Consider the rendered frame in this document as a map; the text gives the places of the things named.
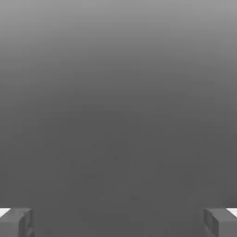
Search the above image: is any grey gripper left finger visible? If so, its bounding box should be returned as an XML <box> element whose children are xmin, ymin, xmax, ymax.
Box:
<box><xmin>0</xmin><ymin>207</ymin><xmax>35</xmax><ymax>237</ymax></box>

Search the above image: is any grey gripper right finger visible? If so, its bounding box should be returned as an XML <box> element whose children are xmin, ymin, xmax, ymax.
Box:
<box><xmin>202</xmin><ymin>207</ymin><xmax>237</xmax><ymax>237</ymax></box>

